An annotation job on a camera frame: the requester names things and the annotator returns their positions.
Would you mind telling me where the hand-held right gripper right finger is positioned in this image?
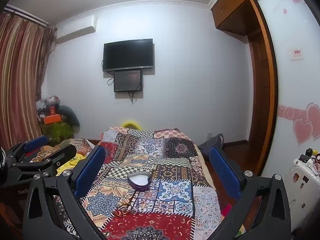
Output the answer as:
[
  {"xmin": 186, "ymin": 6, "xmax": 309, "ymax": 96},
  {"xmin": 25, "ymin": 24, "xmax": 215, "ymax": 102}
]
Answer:
[{"xmin": 209, "ymin": 146, "xmax": 292, "ymax": 240}]

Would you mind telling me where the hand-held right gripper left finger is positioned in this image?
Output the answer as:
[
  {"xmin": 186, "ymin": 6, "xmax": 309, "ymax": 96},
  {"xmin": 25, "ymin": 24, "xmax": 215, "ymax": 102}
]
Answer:
[{"xmin": 22, "ymin": 145, "xmax": 107, "ymax": 240}]

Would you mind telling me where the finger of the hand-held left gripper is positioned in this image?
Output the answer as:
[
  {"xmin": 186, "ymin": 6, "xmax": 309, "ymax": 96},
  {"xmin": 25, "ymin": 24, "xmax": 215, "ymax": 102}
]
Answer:
[
  {"xmin": 10, "ymin": 144, "xmax": 77, "ymax": 180},
  {"xmin": 5, "ymin": 134, "xmax": 50, "ymax": 163}
]

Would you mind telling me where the beaded cord bracelet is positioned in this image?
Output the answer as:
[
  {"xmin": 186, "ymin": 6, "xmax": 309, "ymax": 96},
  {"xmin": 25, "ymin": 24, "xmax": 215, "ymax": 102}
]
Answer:
[{"xmin": 112, "ymin": 190, "xmax": 140, "ymax": 217}]

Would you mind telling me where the purple heart-shaped box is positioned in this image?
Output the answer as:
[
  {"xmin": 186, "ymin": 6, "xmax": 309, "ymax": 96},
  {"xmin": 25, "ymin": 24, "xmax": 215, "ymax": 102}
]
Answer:
[{"xmin": 127, "ymin": 172, "xmax": 152, "ymax": 191}]

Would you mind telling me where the orange striped quilt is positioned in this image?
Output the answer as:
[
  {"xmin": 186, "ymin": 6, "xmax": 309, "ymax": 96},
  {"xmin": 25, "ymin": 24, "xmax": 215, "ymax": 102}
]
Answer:
[{"xmin": 31, "ymin": 137, "xmax": 93, "ymax": 163}]

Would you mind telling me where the yellow cloth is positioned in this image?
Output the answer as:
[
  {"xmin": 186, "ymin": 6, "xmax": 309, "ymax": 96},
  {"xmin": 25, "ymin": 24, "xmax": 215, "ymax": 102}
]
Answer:
[{"xmin": 56, "ymin": 152, "xmax": 87, "ymax": 177}]

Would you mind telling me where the orange box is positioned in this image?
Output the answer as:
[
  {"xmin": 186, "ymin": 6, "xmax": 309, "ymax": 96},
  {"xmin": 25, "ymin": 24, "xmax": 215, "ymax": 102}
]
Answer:
[{"xmin": 41, "ymin": 114, "xmax": 62, "ymax": 125}]

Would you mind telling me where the grey backpack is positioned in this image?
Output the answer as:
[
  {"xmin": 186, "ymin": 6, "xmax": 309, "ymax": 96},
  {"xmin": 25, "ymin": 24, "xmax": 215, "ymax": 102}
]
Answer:
[{"xmin": 197, "ymin": 134, "xmax": 224, "ymax": 159}]

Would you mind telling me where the dark green jacket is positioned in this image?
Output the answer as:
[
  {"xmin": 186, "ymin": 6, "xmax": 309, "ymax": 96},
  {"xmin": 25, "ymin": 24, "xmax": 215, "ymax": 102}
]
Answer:
[{"xmin": 57, "ymin": 105, "xmax": 80, "ymax": 133}]

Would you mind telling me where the yellow fuzzy cushion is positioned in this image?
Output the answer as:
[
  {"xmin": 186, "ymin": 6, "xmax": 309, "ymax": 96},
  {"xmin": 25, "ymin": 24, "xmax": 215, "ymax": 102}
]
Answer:
[{"xmin": 121, "ymin": 120, "xmax": 140, "ymax": 130}]

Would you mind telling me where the patchwork printed blanket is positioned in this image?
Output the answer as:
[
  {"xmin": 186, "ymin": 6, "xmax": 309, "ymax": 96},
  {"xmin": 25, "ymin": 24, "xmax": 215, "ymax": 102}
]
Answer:
[{"xmin": 54, "ymin": 126, "xmax": 223, "ymax": 240}]

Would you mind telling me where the striped curtain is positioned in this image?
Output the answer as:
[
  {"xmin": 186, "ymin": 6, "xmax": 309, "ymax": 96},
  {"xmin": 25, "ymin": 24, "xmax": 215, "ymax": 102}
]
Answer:
[{"xmin": 0, "ymin": 11, "xmax": 57, "ymax": 150}]

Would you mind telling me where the white bedside cabinet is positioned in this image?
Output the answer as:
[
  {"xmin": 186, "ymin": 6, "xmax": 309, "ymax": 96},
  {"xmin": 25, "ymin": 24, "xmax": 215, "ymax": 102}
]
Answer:
[{"xmin": 282, "ymin": 157, "xmax": 320, "ymax": 233}]

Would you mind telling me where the small pink heart sticker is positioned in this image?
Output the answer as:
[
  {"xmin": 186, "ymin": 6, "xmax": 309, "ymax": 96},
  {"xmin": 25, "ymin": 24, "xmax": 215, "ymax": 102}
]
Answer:
[{"xmin": 293, "ymin": 119, "xmax": 314, "ymax": 146}]

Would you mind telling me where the pink band sticker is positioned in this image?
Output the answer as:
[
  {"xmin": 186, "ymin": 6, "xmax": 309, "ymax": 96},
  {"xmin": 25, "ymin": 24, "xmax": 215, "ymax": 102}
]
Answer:
[{"xmin": 278, "ymin": 105, "xmax": 307, "ymax": 119}]

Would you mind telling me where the large pink heart sticker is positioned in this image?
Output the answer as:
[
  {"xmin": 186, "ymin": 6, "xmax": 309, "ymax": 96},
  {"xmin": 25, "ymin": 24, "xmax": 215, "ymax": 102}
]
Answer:
[{"xmin": 305, "ymin": 102, "xmax": 320, "ymax": 142}]

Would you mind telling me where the white sliding wardrobe door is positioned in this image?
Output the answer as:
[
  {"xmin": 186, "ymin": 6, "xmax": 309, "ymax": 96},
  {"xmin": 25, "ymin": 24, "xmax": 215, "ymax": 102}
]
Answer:
[{"xmin": 251, "ymin": 0, "xmax": 320, "ymax": 178}]

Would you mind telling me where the white air conditioner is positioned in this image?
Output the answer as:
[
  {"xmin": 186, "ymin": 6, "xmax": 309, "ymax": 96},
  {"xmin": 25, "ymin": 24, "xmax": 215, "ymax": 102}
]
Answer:
[{"xmin": 55, "ymin": 15, "xmax": 97, "ymax": 43}]

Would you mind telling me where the white paper label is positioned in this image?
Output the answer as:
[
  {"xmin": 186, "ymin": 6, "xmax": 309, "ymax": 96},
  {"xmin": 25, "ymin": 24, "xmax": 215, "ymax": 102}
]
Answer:
[{"xmin": 290, "ymin": 48, "xmax": 304, "ymax": 61}]

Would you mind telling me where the wooden overhead cabinet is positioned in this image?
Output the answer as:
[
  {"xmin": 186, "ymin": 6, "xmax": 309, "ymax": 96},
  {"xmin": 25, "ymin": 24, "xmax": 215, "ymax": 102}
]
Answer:
[{"xmin": 211, "ymin": 0, "xmax": 269, "ymax": 37}]

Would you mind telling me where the small black wall monitor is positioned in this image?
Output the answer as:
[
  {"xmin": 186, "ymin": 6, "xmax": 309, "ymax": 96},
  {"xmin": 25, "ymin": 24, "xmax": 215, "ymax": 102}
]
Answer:
[{"xmin": 114, "ymin": 69, "xmax": 143, "ymax": 93}]

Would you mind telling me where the black wall television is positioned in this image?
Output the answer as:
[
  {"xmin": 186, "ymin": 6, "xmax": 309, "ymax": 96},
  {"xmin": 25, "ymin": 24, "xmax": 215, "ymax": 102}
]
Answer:
[{"xmin": 103, "ymin": 39, "xmax": 153, "ymax": 72}]

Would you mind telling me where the dark curtain rail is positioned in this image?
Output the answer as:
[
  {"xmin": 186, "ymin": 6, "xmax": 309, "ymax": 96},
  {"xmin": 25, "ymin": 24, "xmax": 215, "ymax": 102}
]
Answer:
[{"xmin": 3, "ymin": 4, "xmax": 50, "ymax": 27}]

